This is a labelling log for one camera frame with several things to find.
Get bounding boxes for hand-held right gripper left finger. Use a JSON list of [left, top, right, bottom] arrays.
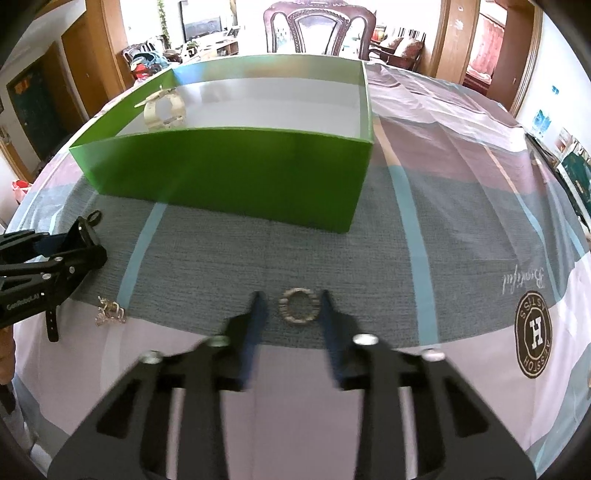
[[46, 291, 269, 480]]

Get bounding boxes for black wristwatch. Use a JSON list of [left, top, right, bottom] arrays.
[[45, 210, 103, 343]]

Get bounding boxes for dark green bag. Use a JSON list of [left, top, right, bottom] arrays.
[[556, 150, 591, 213]]

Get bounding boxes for wooden television stand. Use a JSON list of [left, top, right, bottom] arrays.
[[185, 39, 241, 61]]

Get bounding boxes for white wristwatch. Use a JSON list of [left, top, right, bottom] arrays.
[[136, 85, 186, 132]]

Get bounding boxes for silver charm bracelet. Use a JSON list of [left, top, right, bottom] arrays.
[[95, 295, 126, 326]]

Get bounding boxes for small rhinestone ring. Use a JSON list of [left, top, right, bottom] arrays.
[[278, 287, 319, 325]]

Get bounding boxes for wooden sofa with cushions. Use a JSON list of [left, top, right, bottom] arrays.
[[369, 23, 426, 72]]

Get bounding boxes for green cardboard box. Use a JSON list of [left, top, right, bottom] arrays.
[[69, 54, 375, 234]]

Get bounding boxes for small printed packets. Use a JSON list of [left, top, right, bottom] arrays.
[[556, 127, 578, 155]]

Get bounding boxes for pile of clothes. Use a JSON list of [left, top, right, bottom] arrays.
[[122, 44, 174, 81]]

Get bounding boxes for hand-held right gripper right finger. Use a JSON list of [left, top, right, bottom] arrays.
[[320, 290, 539, 480]]

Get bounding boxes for bed with pink bedding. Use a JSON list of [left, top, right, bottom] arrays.
[[464, 65, 497, 90]]

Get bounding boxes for carved wooden chair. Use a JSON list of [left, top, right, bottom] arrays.
[[263, 0, 377, 61]]

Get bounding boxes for person's left forearm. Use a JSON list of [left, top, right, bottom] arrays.
[[0, 325, 18, 418]]

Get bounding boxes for flat screen television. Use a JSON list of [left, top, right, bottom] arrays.
[[180, 0, 222, 42]]

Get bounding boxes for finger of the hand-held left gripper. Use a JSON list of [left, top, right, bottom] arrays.
[[0, 219, 108, 291], [0, 229, 71, 265]]

